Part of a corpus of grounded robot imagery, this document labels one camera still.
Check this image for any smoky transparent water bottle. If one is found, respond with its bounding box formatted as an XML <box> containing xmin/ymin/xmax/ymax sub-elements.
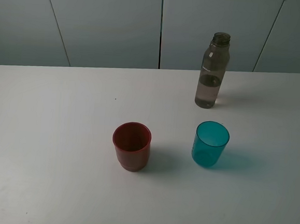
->
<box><xmin>194</xmin><ymin>32</ymin><xmax>231</xmax><ymax>109</ymax></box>

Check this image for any red plastic cup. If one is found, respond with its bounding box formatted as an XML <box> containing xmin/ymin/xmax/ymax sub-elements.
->
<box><xmin>112</xmin><ymin>122</ymin><xmax>152</xmax><ymax>172</ymax></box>

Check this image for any teal transparent plastic cup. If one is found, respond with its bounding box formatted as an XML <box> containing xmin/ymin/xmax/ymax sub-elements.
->
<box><xmin>191</xmin><ymin>121</ymin><xmax>230</xmax><ymax>168</ymax></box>

